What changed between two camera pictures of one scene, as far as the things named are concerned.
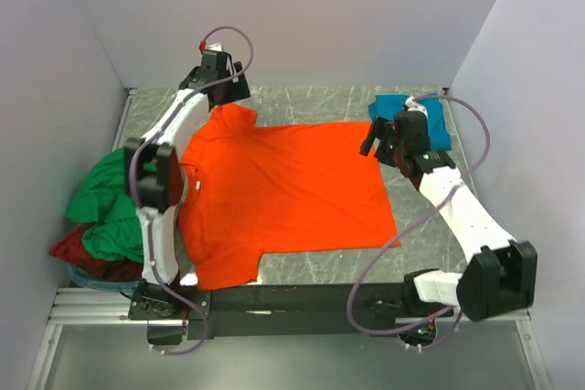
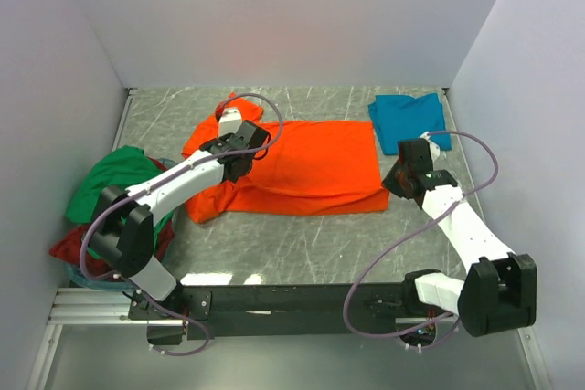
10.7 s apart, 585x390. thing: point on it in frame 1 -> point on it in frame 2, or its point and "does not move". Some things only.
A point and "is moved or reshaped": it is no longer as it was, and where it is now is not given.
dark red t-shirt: [70, 246] does not move
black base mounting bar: [178, 312] does not move
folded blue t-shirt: [387, 107] does not move
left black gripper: [239, 92] -> [225, 139]
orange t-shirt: [262, 190] is moved or reshaped
